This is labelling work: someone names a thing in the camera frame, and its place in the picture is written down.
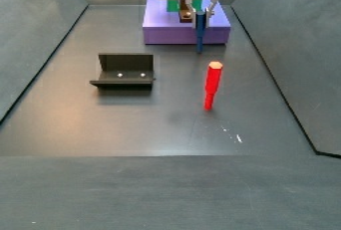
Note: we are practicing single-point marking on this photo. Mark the blue peg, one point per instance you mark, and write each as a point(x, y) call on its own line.
point(200, 30)

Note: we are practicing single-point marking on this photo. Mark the purple board base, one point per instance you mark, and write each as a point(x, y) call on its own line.
point(164, 29)

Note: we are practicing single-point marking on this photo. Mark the right green block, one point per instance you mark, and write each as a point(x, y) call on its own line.
point(196, 4)

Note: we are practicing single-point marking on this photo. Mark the green block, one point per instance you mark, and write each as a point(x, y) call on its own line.
point(196, 4)
point(173, 5)

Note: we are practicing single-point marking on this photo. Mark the brown L-shaped block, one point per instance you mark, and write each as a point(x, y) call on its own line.
point(185, 11)

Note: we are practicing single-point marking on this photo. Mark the left green block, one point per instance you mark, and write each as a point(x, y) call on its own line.
point(173, 5)

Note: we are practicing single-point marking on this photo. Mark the red peg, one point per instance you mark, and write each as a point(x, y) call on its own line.
point(213, 75)

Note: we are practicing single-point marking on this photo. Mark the black bracket holder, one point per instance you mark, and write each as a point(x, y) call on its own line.
point(125, 70)

